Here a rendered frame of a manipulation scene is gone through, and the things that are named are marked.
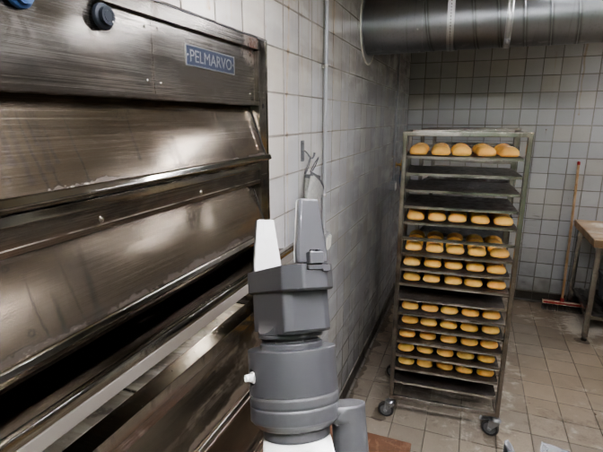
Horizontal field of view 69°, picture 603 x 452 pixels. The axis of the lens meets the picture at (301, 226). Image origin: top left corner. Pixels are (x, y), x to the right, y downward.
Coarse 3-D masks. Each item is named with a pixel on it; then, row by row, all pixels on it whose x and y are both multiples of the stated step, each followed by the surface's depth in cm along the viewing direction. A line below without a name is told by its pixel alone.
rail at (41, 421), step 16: (240, 288) 115; (208, 304) 101; (192, 320) 95; (160, 336) 86; (144, 352) 82; (112, 368) 75; (128, 368) 78; (96, 384) 71; (64, 400) 66; (80, 400) 68; (48, 416) 63; (16, 432) 60; (32, 432) 61; (0, 448) 57; (16, 448) 59
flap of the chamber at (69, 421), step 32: (288, 256) 144; (192, 288) 122; (224, 288) 118; (128, 320) 104; (160, 320) 101; (96, 352) 88; (128, 352) 85; (160, 352) 85; (32, 384) 78; (64, 384) 76; (128, 384) 78; (0, 416) 69; (32, 416) 67; (64, 416) 66; (32, 448) 61
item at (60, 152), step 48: (0, 96) 70; (48, 96) 78; (0, 144) 68; (48, 144) 76; (96, 144) 85; (144, 144) 98; (192, 144) 113; (240, 144) 136; (0, 192) 66; (48, 192) 72; (96, 192) 80
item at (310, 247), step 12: (300, 204) 41; (312, 204) 41; (300, 216) 41; (312, 216) 41; (300, 228) 40; (312, 228) 41; (300, 240) 40; (312, 240) 41; (324, 240) 41; (300, 252) 40; (312, 252) 40; (324, 252) 41; (312, 264) 41
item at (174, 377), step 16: (240, 320) 149; (208, 336) 138; (224, 336) 139; (192, 352) 129; (208, 352) 130; (176, 368) 121; (192, 368) 123; (160, 384) 114; (176, 384) 116; (128, 400) 107; (144, 400) 107; (160, 400) 110; (112, 416) 101; (128, 416) 101; (144, 416) 105; (96, 432) 96; (112, 432) 96; (128, 432) 101; (80, 448) 91; (96, 448) 92; (112, 448) 96
